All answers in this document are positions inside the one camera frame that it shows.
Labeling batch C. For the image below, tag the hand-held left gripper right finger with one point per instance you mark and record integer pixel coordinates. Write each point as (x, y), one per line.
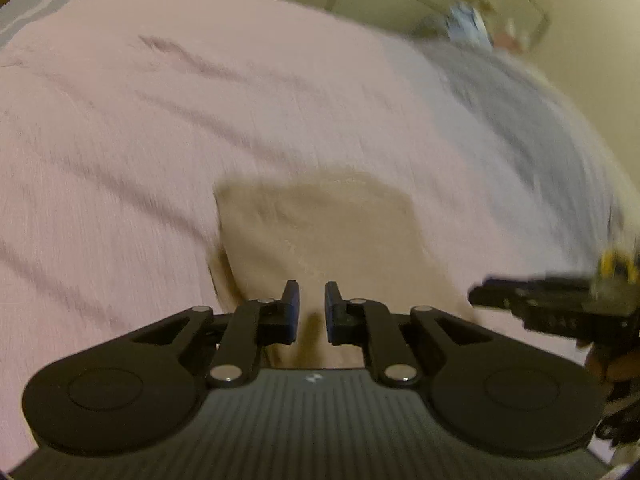
(331, 312)

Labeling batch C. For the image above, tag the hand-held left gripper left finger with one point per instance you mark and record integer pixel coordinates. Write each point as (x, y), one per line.
(291, 312)

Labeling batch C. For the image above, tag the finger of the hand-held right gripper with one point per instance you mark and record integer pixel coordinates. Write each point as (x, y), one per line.
(540, 282)
(495, 299)

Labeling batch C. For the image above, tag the tan garment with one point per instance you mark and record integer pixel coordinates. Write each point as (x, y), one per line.
(325, 230)

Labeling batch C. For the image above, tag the person's right hand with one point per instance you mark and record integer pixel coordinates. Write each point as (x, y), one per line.
(607, 367)

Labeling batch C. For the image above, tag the pink grey striped bedspread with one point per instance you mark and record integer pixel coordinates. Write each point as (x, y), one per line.
(125, 135)

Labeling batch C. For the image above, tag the pink box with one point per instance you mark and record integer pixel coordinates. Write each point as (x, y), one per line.
(507, 41)

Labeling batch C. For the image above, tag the light blue cloth pile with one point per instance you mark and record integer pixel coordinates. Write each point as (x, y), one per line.
(467, 22)

